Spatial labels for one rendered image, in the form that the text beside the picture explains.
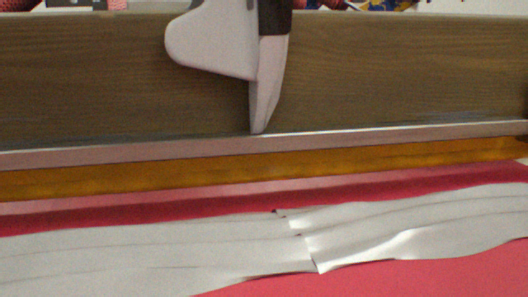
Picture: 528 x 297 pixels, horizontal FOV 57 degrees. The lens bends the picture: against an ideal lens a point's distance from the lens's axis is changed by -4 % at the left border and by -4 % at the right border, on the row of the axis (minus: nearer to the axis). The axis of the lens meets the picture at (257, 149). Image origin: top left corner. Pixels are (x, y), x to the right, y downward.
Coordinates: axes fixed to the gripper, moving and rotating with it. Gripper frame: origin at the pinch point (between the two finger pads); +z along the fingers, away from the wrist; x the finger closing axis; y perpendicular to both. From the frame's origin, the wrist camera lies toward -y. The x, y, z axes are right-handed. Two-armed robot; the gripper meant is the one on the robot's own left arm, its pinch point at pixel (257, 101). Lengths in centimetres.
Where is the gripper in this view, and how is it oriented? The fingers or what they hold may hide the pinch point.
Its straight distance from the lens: 29.3
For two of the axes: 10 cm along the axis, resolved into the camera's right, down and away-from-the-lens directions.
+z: 0.1, 9.7, 2.5
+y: -9.7, 0.7, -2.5
